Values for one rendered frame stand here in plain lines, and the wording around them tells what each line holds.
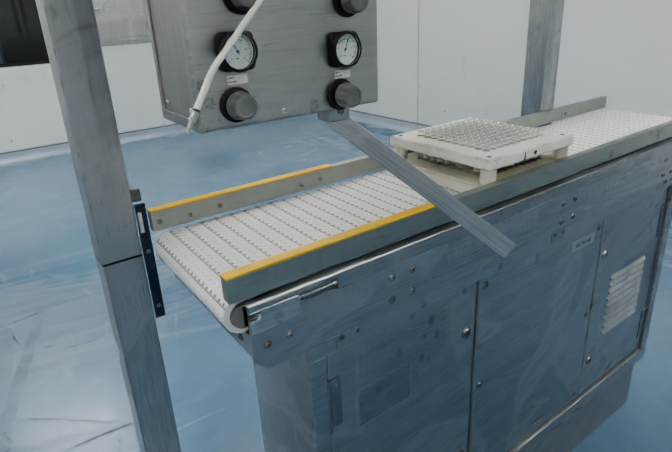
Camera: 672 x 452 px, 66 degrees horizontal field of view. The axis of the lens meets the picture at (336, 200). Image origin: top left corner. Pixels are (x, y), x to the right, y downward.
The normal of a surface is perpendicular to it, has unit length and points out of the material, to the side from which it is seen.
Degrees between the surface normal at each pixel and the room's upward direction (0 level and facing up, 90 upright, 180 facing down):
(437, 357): 90
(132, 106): 90
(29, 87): 90
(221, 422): 0
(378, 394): 90
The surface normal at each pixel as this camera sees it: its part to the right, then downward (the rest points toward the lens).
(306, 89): 0.59, 0.26
